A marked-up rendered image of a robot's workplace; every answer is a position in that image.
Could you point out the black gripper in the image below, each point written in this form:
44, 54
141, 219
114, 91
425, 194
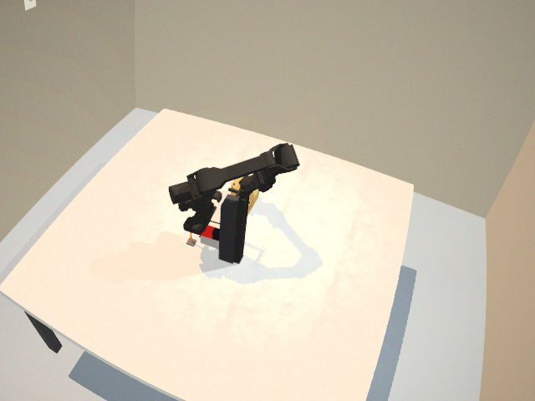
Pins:
205, 210

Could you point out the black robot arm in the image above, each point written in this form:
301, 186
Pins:
264, 169

